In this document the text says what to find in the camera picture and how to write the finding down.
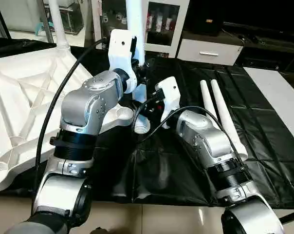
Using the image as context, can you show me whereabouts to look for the white plastic table leg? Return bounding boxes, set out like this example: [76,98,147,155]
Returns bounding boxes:
[210,79,249,162]
[47,0,71,52]
[200,80,219,120]
[125,0,153,134]

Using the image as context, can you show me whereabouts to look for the white plastic table top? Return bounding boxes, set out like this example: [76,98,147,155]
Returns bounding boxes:
[0,46,134,192]

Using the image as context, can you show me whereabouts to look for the white glass door cabinet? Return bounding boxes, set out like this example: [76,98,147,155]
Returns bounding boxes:
[91,0,191,59]

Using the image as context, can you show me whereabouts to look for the white drawer unit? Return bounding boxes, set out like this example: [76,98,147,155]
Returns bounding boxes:
[178,38,240,67]

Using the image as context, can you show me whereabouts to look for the grey metal storage rack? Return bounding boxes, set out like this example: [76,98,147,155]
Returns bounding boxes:
[57,4,85,35]

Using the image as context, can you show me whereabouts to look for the white side board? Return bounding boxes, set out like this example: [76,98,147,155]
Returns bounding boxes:
[244,67,294,148]

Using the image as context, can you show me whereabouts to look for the black plastic mat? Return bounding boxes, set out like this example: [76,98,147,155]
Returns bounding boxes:
[0,38,294,210]

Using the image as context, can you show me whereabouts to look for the black metal table leg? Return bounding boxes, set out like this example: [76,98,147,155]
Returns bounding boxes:
[278,210,294,226]

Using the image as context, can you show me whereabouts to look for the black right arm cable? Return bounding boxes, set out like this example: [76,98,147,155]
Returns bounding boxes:
[131,93,241,169]

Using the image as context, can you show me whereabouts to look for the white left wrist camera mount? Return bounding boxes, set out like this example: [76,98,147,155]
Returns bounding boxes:
[108,29,139,96]

